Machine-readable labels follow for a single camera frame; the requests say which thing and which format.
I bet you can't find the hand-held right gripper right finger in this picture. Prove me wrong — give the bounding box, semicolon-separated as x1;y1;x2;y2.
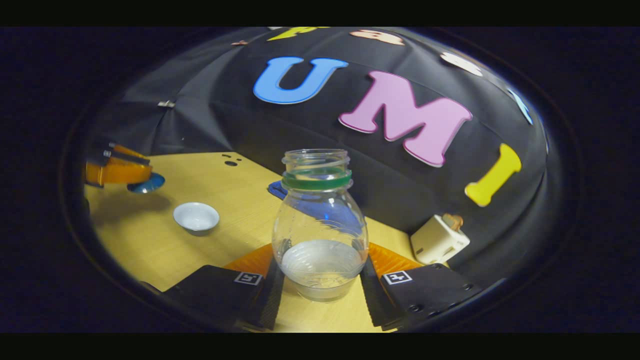
359;242;485;332

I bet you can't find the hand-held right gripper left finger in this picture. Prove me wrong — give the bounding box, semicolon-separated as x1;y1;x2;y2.
140;243;286;332

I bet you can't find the white teacup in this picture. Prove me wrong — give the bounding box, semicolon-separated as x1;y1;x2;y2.
173;202;220;233

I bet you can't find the clear plastic water bottle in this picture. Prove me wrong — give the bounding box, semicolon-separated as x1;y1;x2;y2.
271;149;370;303

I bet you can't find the white toaster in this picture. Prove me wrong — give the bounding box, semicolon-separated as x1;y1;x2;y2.
410;214;471;266

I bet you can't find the blue folded towel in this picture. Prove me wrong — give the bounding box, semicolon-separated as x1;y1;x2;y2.
267;180;288;202

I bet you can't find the black backdrop cloth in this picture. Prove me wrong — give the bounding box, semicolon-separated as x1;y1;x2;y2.
90;27;551;281

